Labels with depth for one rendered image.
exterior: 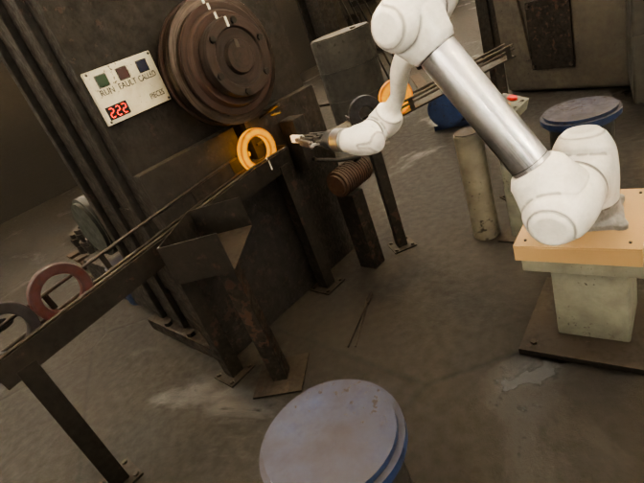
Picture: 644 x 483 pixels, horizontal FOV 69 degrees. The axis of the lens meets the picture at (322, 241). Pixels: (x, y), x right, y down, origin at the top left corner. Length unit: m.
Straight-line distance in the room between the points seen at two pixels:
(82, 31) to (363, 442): 1.52
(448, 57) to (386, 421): 0.84
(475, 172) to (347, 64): 2.62
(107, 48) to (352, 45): 2.98
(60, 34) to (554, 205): 1.55
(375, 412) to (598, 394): 0.76
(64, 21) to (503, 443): 1.85
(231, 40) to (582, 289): 1.43
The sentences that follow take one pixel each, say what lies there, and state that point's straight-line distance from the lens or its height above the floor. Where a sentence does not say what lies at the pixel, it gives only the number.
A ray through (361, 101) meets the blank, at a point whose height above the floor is 0.76.
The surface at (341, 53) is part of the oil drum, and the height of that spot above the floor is 0.73.
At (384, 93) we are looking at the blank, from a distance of 2.18.
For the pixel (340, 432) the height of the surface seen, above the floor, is 0.43.
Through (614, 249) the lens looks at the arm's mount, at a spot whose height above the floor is 0.40.
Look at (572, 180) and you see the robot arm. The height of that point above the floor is 0.65.
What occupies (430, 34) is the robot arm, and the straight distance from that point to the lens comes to 1.22.
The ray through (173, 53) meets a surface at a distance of 1.81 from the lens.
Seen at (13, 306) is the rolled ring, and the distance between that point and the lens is 1.64.
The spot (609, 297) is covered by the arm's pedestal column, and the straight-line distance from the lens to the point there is 1.62.
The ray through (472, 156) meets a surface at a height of 0.42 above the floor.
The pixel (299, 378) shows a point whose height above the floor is 0.01.
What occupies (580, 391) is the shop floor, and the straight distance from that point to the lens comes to 1.61.
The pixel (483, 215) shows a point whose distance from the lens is 2.24.
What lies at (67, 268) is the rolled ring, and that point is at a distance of 1.65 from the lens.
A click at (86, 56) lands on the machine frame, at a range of 1.84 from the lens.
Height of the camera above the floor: 1.20
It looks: 26 degrees down
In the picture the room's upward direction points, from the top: 21 degrees counter-clockwise
